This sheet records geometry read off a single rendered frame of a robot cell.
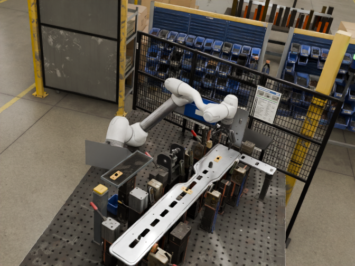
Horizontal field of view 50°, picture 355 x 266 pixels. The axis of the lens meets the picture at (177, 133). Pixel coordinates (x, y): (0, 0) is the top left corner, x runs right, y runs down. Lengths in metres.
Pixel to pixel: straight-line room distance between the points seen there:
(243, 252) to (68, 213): 1.24
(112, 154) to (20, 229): 1.16
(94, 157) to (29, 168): 1.35
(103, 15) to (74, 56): 0.73
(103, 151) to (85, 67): 2.25
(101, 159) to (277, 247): 1.51
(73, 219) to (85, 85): 2.84
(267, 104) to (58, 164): 2.38
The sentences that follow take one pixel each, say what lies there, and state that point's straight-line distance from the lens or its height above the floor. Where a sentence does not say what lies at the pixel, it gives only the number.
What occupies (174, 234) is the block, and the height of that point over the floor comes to 1.03.
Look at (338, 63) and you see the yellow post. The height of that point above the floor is 1.80.
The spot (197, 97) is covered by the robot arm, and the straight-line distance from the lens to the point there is 2.76.
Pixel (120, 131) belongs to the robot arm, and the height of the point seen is 0.99.
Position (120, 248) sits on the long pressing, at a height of 1.00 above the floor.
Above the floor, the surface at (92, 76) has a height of 0.47.
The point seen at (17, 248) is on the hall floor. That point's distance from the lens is 3.62.
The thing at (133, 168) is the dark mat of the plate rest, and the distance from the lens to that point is 2.49.
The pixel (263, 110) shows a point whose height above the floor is 1.25.
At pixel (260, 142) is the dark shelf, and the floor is 1.03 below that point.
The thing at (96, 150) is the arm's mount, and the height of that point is 0.87.
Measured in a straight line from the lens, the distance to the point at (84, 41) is 5.05.
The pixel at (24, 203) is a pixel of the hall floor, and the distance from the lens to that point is 3.98.
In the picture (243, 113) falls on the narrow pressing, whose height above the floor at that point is 1.30.
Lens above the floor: 2.73
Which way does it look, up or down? 33 degrees down
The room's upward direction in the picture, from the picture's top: 8 degrees clockwise
